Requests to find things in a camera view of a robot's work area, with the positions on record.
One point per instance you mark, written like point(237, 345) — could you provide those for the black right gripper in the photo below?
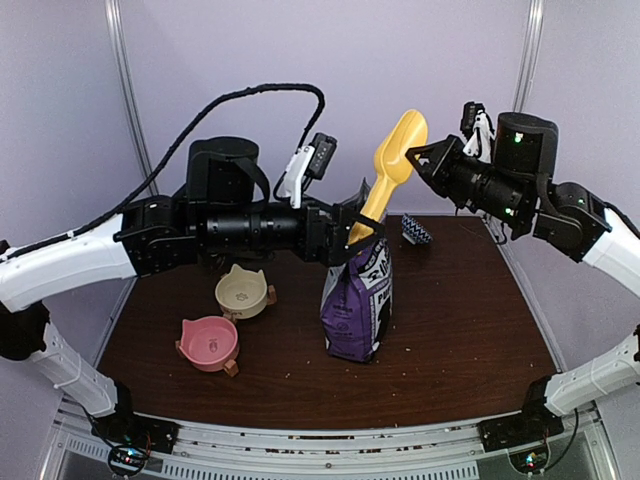
point(435, 171)

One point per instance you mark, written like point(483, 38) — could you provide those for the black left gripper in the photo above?
point(334, 251)

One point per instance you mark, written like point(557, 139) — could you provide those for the yellow plastic scoop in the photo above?
point(391, 166)

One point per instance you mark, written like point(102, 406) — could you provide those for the purple pet food bag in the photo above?
point(356, 303)

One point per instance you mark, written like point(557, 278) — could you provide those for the cream cat-ear pet bowl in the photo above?
point(243, 294)

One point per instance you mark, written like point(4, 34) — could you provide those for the pink cat-ear pet bowl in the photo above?
point(210, 344)

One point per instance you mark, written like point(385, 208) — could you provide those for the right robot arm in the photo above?
point(517, 188)

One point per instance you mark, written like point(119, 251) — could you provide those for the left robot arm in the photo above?
point(223, 209)

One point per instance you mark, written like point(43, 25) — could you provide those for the blue white patterned bowl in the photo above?
point(414, 232)

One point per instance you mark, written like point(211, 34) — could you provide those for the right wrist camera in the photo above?
point(478, 131)

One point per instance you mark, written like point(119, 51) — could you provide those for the right aluminium frame post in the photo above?
point(530, 54)

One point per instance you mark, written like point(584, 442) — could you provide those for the aluminium frame post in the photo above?
point(530, 54)
point(118, 44)

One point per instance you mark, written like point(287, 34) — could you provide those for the front aluminium rail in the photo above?
point(441, 451)

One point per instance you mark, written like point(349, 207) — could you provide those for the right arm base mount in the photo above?
point(525, 437)

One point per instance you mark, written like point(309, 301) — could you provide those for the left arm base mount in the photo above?
point(131, 441)

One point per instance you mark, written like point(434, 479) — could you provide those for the left aluminium frame post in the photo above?
point(118, 44)

